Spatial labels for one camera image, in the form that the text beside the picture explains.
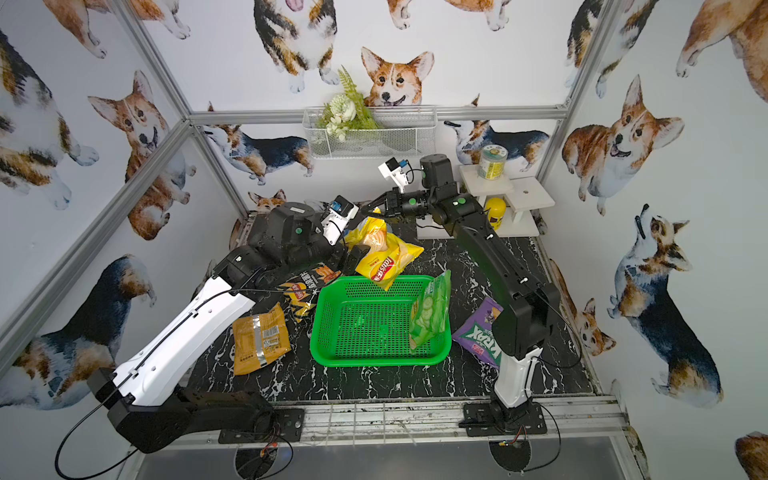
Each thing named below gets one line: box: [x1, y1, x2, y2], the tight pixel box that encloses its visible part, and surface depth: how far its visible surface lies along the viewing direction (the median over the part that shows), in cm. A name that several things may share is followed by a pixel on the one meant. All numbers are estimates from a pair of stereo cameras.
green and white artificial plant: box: [317, 64, 379, 143], surface depth 82 cm
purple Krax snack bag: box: [452, 296, 504, 370], surface depth 88 cm
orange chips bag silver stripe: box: [232, 302, 291, 376], surface depth 85 cm
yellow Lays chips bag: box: [345, 208, 424, 292], surface depth 71 cm
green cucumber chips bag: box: [409, 269, 452, 351], surface depth 79 cm
